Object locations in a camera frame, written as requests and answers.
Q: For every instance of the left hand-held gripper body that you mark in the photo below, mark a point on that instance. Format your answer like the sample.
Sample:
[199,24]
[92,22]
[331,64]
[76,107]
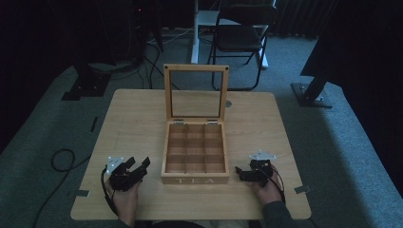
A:
[122,179]

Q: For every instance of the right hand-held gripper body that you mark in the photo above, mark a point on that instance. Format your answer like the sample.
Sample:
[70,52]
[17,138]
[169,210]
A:
[261,171]

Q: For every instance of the wooden tea box with lid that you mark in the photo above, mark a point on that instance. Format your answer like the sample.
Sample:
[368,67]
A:
[195,152]

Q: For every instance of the person's left hand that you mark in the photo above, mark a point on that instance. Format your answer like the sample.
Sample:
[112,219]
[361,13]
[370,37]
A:
[126,199]

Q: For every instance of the person's right hand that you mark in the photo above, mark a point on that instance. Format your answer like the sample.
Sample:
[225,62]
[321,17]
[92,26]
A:
[269,191]

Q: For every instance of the grey tape strip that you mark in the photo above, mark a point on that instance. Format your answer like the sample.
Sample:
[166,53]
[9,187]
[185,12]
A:
[79,193]
[302,189]

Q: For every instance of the black tape strip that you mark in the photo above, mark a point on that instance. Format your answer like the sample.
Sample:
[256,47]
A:
[94,124]

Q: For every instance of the small round grey disc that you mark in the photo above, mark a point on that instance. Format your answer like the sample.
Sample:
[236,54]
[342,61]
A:
[228,103]

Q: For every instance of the black stand base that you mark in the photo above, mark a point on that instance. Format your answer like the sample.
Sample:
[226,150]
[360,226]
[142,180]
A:
[88,85]

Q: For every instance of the black metal stand with foot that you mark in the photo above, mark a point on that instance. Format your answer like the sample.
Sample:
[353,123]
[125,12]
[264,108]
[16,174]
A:
[312,95]

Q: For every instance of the black folding chair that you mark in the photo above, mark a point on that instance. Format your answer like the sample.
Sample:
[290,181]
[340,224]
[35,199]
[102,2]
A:
[240,38]
[198,31]

